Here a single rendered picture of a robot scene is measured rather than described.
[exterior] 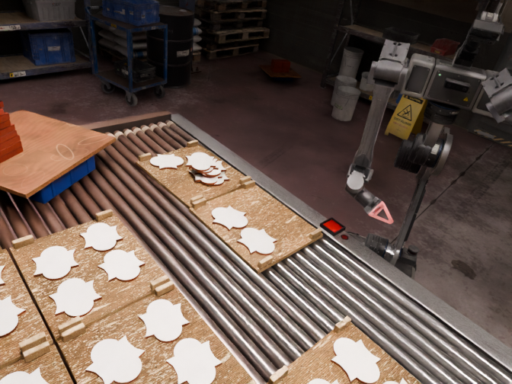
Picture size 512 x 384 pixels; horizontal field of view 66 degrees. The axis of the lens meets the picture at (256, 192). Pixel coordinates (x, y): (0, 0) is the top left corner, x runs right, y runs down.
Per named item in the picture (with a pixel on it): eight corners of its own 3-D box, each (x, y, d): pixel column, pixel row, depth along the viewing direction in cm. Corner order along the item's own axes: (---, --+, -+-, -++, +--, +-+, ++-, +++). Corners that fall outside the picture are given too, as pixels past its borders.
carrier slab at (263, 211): (254, 186, 177) (254, 183, 176) (322, 237, 154) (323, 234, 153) (188, 211, 156) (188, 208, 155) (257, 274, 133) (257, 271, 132)
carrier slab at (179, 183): (197, 145, 201) (197, 143, 200) (252, 184, 179) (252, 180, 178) (136, 164, 179) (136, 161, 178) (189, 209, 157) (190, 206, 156)
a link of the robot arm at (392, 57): (417, 36, 117) (383, 30, 119) (403, 80, 117) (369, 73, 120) (402, 83, 160) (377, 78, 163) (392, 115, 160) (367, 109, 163)
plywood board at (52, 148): (22, 112, 183) (21, 109, 182) (116, 140, 173) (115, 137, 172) (-88, 158, 142) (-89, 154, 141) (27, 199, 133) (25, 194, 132)
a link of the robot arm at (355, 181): (373, 170, 147) (350, 164, 149) (376, 161, 136) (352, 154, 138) (364, 200, 145) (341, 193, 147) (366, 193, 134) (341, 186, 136)
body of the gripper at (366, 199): (366, 212, 138) (351, 198, 140) (369, 213, 147) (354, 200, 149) (380, 200, 136) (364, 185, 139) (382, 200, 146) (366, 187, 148)
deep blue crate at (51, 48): (63, 53, 521) (59, 23, 500) (77, 62, 499) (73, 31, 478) (22, 56, 489) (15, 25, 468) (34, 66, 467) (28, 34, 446)
